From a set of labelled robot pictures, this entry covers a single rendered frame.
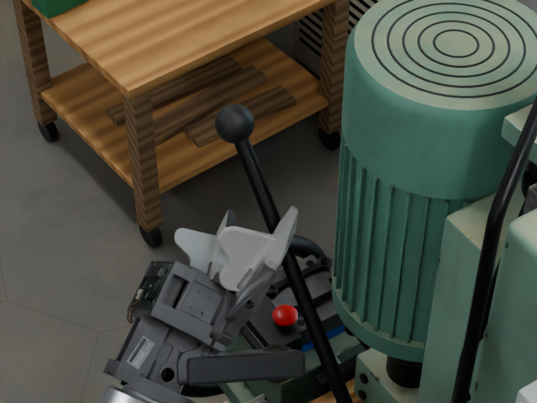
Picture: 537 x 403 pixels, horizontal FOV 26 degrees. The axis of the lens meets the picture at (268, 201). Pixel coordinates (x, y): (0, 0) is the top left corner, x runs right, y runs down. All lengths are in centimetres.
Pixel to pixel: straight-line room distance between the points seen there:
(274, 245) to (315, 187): 198
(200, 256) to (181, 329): 12
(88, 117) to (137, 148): 36
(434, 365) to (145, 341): 26
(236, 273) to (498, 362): 26
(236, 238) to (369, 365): 32
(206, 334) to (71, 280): 178
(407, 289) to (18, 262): 190
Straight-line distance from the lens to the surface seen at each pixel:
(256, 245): 100
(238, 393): 148
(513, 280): 81
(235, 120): 101
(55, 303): 275
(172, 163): 278
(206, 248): 112
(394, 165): 93
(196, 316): 103
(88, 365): 263
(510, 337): 85
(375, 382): 126
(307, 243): 159
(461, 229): 92
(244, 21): 262
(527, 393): 75
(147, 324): 102
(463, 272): 94
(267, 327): 137
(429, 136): 90
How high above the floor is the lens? 207
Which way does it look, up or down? 45 degrees down
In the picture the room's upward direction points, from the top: straight up
